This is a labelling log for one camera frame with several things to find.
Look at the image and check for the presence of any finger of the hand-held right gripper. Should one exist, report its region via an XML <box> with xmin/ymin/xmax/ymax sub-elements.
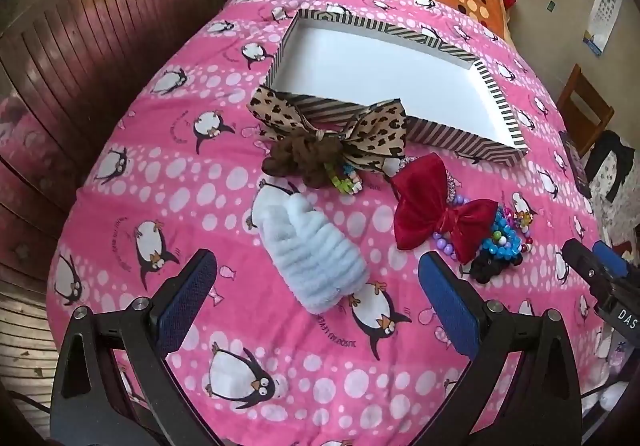
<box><xmin>560</xmin><ymin>238</ymin><xmax>608</xmax><ymax>294</ymax></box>
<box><xmin>592</xmin><ymin>241</ymin><xmax>633</xmax><ymax>279</ymax></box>

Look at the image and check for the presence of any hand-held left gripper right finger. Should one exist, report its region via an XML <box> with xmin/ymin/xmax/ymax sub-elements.
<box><xmin>417</xmin><ymin>251</ymin><xmax>583</xmax><ymax>446</ymax></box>

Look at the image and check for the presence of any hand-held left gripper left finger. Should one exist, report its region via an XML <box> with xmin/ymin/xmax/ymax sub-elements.
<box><xmin>50</xmin><ymin>248</ymin><xmax>218</xmax><ymax>446</ymax></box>

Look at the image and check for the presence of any purple bead bracelet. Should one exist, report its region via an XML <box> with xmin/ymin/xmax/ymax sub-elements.
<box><xmin>432</xmin><ymin>193</ymin><xmax>471</xmax><ymax>261</ymax></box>

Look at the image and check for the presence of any blue bead bracelet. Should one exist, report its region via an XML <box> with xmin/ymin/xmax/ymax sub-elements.
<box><xmin>487</xmin><ymin>213</ymin><xmax>523</xmax><ymax>259</ymax></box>

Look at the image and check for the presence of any red velvet bow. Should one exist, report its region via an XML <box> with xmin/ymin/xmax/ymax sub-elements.
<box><xmin>390</xmin><ymin>153</ymin><xmax>501</xmax><ymax>264</ymax></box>

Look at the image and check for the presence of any light blue fluffy scrunchie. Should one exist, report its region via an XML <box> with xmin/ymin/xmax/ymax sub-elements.
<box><xmin>250</xmin><ymin>188</ymin><xmax>371</xmax><ymax>314</ymax></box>

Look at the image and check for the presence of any striped shallow box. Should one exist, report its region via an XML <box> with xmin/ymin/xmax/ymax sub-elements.
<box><xmin>264</xmin><ymin>8</ymin><xmax>528</xmax><ymax>167</ymax></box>

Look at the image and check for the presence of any white floral cloth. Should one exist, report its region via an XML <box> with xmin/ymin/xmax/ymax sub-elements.
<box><xmin>590</xmin><ymin>156</ymin><xmax>640</xmax><ymax>247</ymax></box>

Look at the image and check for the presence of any black scrunchie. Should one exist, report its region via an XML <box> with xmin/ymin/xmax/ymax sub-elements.
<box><xmin>467</xmin><ymin>251</ymin><xmax>523</xmax><ymax>284</ymax></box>

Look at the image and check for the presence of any white fluffy object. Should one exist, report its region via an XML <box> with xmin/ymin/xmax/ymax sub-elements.
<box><xmin>595</xmin><ymin>376</ymin><xmax>631</xmax><ymax>412</ymax></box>

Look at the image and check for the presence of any dark rectangular case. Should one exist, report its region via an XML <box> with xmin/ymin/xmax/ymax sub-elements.
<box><xmin>560</xmin><ymin>131</ymin><xmax>592</xmax><ymax>197</ymax></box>

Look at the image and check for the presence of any black garment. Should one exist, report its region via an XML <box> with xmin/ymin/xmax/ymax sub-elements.
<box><xmin>585</xmin><ymin>131</ymin><xmax>636</xmax><ymax>201</ymax></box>

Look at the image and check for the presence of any pink penguin print blanket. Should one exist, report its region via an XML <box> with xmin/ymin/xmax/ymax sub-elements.
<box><xmin>45</xmin><ymin>0</ymin><xmax>626</xmax><ymax>446</ymax></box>

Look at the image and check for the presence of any wooden chair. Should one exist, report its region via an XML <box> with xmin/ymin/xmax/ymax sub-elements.
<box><xmin>556</xmin><ymin>64</ymin><xmax>615</xmax><ymax>159</ymax></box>

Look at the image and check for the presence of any brown scrunchie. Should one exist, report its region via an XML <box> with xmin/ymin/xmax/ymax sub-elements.
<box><xmin>262</xmin><ymin>131</ymin><xmax>346</xmax><ymax>189</ymax></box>

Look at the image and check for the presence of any leopard print bow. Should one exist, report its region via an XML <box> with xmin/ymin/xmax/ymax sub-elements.
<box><xmin>250</xmin><ymin>84</ymin><xmax>408</xmax><ymax>174</ymax></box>

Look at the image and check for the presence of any orange flower charm bracelet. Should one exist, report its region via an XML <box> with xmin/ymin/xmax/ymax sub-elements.
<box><xmin>512</xmin><ymin>206</ymin><xmax>536</xmax><ymax>254</ymax></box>

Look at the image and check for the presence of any green block bracelet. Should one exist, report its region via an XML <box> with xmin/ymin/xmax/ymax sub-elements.
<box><xmin>322</xmin><ymin>161</ymin><xmax>366</xmax><ymax>197</ymax></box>

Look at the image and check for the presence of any black cable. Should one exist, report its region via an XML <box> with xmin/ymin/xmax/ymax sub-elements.
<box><xmin>10</xmin><ymin>391</ymin><xmax>51</xmax><ymax>419</ymax></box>

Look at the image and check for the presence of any wall calendar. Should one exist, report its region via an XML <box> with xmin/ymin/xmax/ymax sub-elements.
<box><xmin>582</xmin><ymin>0</ymin><xmax>626</xmax><ymax>57</ymax></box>

